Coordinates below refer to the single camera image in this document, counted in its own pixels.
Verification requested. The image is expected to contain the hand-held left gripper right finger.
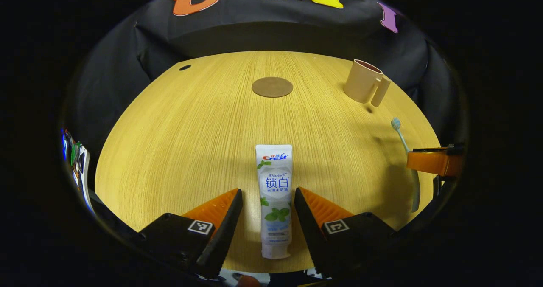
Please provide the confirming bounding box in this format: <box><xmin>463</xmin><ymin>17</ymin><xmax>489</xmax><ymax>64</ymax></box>
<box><xmin>294</xmin><ymin>187</ymin><xmax>397</xmax><ymax>278</ymax></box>

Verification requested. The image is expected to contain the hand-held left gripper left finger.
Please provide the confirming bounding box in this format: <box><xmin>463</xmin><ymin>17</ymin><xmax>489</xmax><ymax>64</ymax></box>
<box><xmin>138</xmin><ymin>188</ymin><xmax>243</xmax><ymax>279</ymax></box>

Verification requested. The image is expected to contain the pale green toothbrush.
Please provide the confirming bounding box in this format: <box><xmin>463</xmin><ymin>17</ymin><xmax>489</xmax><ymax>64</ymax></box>
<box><xmin>391</xmin><ymin>118</ymin><xmax>421</xmax><ymax>213</ymax></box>

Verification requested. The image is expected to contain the white toothpaste tube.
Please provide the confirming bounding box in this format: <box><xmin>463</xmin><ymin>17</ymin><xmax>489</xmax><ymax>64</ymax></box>
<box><xmin>255</xmin><ymin>144</ymin><xmax>293</xmax><ymax>260</ymax></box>

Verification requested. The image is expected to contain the beige cup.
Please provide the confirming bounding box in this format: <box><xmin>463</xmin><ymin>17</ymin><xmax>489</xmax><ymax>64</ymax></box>
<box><xmin>344</xmin><ymin>59</ymin><xmax>391</xmax><ymax>107</ymax></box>

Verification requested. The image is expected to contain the round brown coaster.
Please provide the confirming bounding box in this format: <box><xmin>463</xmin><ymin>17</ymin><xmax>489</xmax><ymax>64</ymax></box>
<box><xmin>252</xmin><ymin>76</ymin><xmax>294</xmax><ymax>98</ymax></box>

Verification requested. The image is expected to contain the wooden desktop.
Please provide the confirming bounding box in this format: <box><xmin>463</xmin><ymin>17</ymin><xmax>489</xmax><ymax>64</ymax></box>
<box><xmin>94</xmin><ymin>51</ymin><xmax>442</xmax><ymax>275</ymax></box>

